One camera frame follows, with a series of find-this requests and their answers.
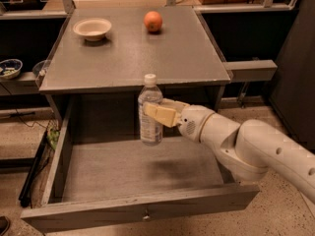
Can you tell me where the orange fruit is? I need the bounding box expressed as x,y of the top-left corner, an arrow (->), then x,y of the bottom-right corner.
144,11 -> 162,32

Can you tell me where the clear plastic water bottle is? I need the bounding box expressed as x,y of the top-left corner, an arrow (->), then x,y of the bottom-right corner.
138,74 -> 163,146

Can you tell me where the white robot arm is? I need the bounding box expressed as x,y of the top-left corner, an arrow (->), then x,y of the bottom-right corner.
143,98 -> 315,203

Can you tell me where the white paper bowl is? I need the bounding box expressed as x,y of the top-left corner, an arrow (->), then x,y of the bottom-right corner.
73,18 -> 112,41

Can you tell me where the open grey top drawer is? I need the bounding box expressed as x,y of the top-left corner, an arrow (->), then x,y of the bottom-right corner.
22,95 -> 259,233

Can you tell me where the clear plastic container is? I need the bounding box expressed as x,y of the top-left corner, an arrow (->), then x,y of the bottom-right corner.
32,60 -> 51,78

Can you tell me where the blue patterned bowl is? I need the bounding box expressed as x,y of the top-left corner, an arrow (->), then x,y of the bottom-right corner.
0,59 -> 23,80

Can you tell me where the grey side shelf left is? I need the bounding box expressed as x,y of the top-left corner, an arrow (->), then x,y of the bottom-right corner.
0,72 -> 38,96

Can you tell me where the black floor bar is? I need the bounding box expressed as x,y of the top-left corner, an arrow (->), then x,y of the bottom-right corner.
19,132 -> 47,207

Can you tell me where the grey wooden cabinet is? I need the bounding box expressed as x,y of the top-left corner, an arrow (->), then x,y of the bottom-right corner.
37,5 -> 231,123

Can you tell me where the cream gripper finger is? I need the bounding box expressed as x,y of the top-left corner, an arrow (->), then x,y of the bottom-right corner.
143,101 -> 181,128
161,98 -> 189,113

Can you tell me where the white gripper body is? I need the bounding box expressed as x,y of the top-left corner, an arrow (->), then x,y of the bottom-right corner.
178,105 -> 214,143

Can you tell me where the dark shoe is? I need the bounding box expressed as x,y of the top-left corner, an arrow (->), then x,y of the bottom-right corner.
0,216 -> 10,236

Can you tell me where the metal drawer knob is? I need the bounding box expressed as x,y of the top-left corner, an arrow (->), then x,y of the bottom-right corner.
142,209 -> 151,221

